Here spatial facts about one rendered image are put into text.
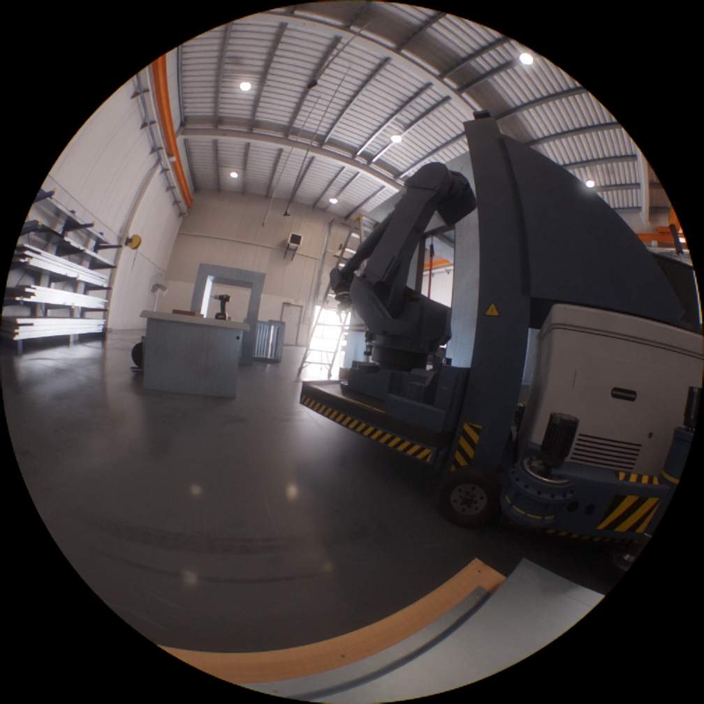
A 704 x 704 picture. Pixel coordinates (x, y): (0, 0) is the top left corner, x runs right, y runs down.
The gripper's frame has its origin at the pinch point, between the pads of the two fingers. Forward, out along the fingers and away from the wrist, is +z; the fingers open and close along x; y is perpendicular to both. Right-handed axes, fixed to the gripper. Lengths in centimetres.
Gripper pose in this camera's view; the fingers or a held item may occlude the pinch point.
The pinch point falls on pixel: (347, 318)
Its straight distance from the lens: 169.2
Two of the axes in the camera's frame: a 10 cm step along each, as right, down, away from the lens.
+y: 6.7, 0.7, 7.4
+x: -7.3, 2.4, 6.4
